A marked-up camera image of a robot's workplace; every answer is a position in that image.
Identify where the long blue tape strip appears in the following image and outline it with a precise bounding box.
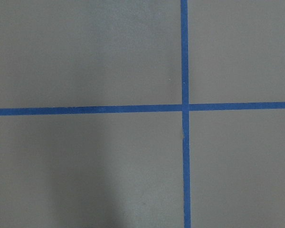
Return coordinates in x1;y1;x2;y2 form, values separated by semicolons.
180;0;191;228

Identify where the crossing blue tape strip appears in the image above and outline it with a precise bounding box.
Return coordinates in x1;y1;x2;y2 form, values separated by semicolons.
0;102;285;116

